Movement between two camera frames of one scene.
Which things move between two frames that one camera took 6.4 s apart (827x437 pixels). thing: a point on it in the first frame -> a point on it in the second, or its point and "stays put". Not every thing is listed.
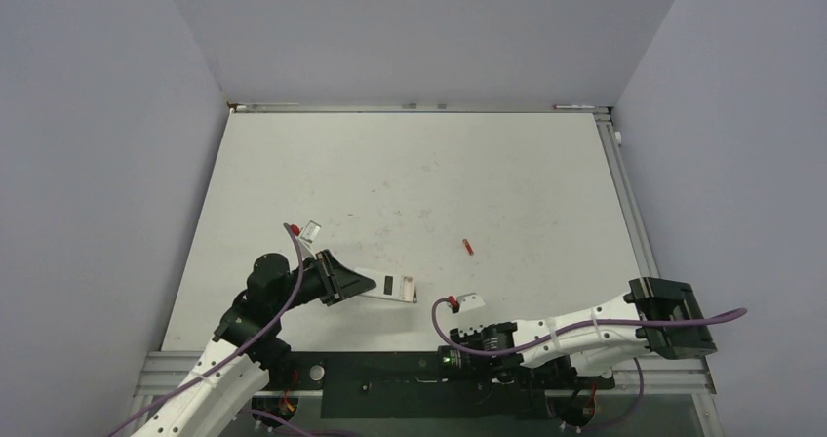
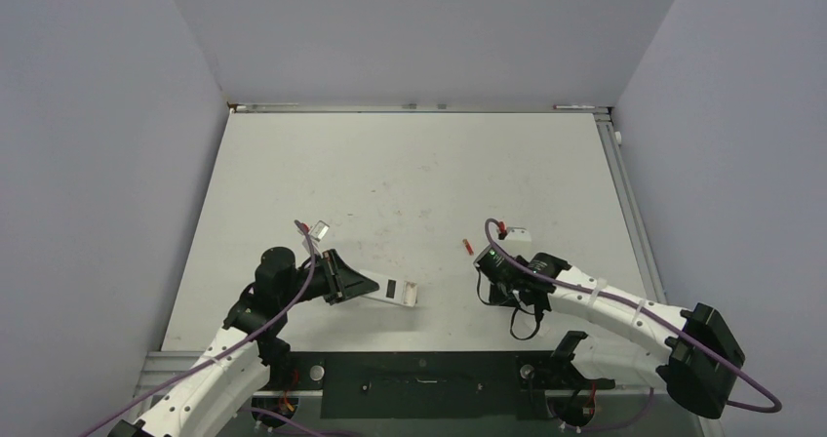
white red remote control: x=390 y=286 stays put
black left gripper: x=337 y=282 stays put
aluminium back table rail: x=290 y=107 stays put
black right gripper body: x=476 y=334 -> x=498 y=294
